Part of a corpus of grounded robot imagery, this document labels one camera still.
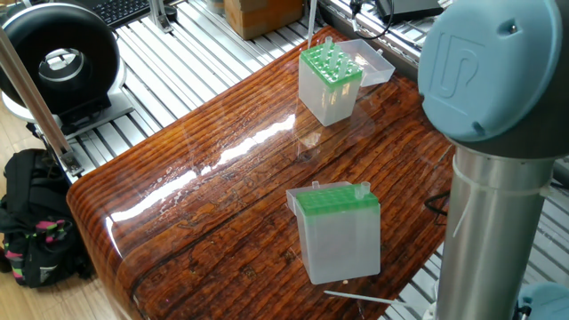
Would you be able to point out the translucent tip box green rack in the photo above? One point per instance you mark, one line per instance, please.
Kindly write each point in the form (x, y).
(342, 240)
(324, 107)

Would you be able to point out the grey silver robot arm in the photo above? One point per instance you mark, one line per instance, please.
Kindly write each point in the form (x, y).
(498, 133)

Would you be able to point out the clear hinged box lid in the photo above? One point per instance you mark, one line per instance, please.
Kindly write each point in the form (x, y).
(378, 67)
(292, 200)

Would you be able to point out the glossy wooden board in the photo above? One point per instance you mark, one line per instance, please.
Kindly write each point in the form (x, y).
(222, 178)

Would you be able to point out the brown cardboard box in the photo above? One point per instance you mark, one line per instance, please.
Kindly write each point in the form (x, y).
(262, 13)

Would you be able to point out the black power adapter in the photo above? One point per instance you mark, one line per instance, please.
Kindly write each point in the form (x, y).
(413, 7)

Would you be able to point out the black round fan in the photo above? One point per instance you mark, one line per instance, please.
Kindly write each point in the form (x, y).
(93, 53)

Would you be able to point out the black keyboard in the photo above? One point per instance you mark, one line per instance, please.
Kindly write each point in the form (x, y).
(120, 9)

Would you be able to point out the black backpack pink trim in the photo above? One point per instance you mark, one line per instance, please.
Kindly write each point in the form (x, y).
(36, 213)

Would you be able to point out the slim aluminium post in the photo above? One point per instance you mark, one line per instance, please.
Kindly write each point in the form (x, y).
(31, 98)

